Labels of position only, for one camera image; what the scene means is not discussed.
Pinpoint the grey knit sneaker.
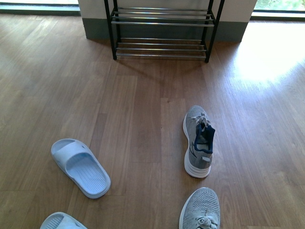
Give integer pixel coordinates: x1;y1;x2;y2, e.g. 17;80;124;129
179;187;221;229
183;105;215;178

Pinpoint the light blue slide sandal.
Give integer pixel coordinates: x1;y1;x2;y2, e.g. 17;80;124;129
40;212;87;229
51;138;111;199

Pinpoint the black metal shoe rack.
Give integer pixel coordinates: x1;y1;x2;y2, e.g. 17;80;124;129
104;0;224;62

